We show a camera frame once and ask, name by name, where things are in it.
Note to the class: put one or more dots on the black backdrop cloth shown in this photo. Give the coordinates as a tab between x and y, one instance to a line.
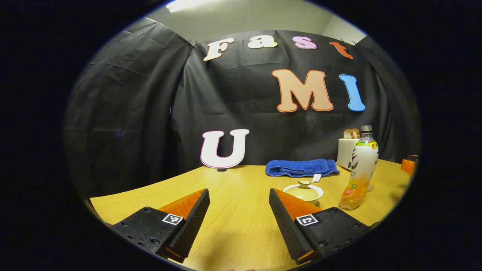
150	113

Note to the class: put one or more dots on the white orange water bottle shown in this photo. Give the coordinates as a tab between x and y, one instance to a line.
361	165

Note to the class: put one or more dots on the blue towel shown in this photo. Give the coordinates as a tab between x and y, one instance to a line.
297	167

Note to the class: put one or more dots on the cream teacup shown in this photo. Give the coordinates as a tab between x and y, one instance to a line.
307	199

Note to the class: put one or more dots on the white toaster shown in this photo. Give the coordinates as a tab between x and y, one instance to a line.
344	152

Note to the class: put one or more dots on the round cork coaster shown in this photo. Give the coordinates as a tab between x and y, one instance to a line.
370	187

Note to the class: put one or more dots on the cream teacup lid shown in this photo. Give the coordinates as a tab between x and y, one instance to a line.
304	183

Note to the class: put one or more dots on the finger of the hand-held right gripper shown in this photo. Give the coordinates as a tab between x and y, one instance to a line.
408	166

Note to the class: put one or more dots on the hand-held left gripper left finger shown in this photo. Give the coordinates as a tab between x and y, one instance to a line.
194	226

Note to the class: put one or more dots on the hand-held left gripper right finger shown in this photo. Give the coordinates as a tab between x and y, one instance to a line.
286	229

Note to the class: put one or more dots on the bread slice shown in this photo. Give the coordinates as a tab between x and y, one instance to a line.
348	133
357	133

